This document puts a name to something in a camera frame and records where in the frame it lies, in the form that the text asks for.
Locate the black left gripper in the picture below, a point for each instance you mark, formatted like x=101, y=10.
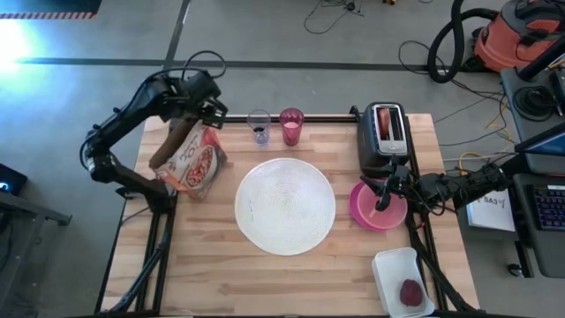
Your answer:
x=205, y=95

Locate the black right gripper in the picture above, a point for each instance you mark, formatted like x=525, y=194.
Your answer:
x=401, y=181

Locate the magenta plate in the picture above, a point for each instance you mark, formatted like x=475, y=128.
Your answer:
x=353, y=212

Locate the cereal box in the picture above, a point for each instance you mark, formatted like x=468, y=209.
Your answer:
x=194, y=163

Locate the pink faceted tumbler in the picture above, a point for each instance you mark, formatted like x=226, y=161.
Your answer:
x=291, y=130

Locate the round white woven placemat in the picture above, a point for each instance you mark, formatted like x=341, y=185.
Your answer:
x=284, y=207

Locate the dark red toy fruit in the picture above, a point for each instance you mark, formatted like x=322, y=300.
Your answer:
x=411, y=293

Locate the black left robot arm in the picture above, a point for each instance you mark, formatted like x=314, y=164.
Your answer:
x=132, y=106

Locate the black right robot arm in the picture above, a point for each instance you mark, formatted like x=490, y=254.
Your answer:
x=476, y=183

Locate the black toaster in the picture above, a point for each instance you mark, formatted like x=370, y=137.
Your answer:
x=371, y=146

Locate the clear drinking glass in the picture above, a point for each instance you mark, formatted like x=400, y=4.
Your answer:
x=258, y=117

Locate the white rectangular tray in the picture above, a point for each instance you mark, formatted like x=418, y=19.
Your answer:
x=393, y=269

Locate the white paper sheet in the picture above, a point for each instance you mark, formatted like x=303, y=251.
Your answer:
x=490, y=216

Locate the grey desk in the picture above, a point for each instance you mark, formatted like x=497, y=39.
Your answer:
x=510, y=88
x=525, y=247

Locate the black keyboard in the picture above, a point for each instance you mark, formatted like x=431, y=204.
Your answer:
x=549, y=207

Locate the tilted blue-screen monitor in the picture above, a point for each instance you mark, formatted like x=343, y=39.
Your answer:
x=547, y=141

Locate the orange shop vacuum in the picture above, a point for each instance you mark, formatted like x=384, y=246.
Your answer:
x=507, y=40

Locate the grey metal bench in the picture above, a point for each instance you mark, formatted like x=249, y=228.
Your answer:
x=26, y=207

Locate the black monitor pole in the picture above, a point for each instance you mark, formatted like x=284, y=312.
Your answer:
x=543, y=59

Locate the black box device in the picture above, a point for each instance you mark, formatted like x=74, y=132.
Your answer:
x=11, y=179

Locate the black slanted frame post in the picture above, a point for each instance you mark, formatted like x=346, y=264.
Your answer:
x=518, y=164

